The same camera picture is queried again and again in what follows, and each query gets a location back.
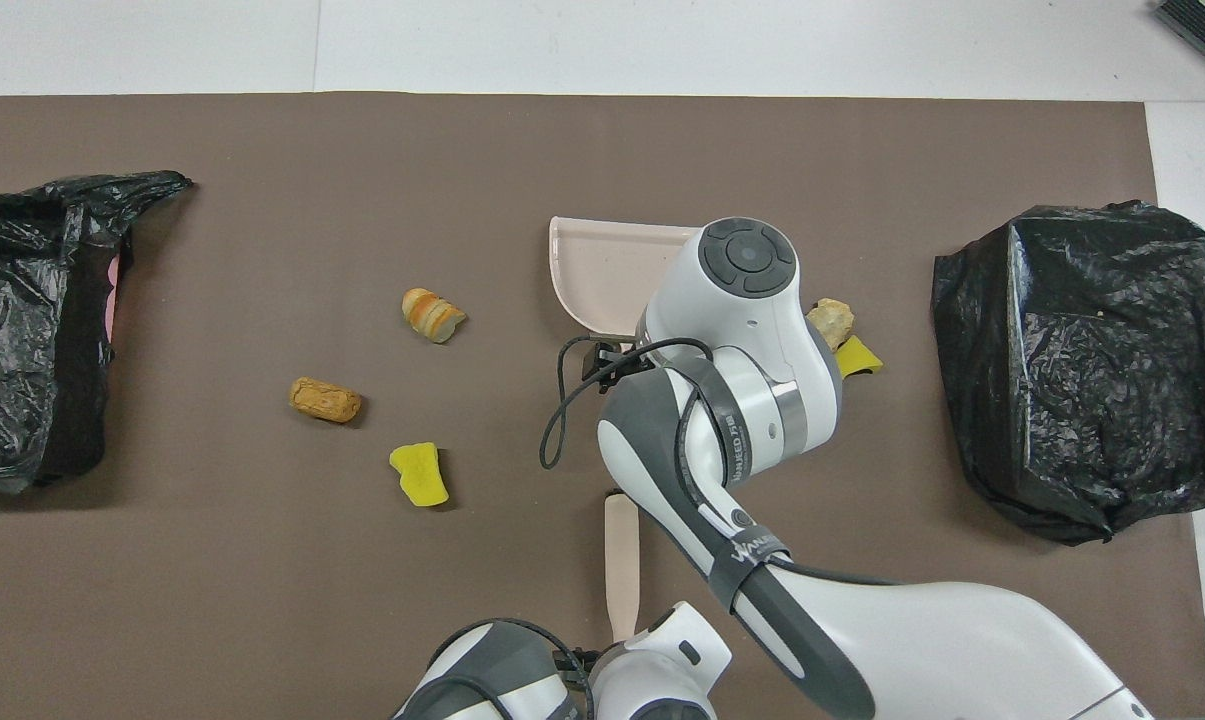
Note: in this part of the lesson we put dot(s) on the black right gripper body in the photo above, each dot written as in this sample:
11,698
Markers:
604,362

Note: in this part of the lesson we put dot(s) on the beige plastic dustpan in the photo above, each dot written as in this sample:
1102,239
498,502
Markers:
602,270

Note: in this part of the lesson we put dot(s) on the striped orange croissant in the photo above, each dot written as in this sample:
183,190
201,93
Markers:
432,315

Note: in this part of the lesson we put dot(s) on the thick yellow sponge block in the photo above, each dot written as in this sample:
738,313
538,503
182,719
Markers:
420,475

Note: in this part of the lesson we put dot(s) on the yellow sponge wedge piece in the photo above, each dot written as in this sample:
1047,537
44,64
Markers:
859,357

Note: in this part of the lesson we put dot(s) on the brown bread bun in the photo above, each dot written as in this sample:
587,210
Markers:
325,400

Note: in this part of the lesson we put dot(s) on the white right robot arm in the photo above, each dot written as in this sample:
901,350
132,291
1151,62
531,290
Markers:
752,330

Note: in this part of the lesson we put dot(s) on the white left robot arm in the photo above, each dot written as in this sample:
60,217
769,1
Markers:
662,650

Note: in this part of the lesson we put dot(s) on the black bag lined pink bin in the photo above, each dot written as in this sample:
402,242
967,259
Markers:
22,340

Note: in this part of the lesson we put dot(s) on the brown table mat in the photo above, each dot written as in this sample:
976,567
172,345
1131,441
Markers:
262,600

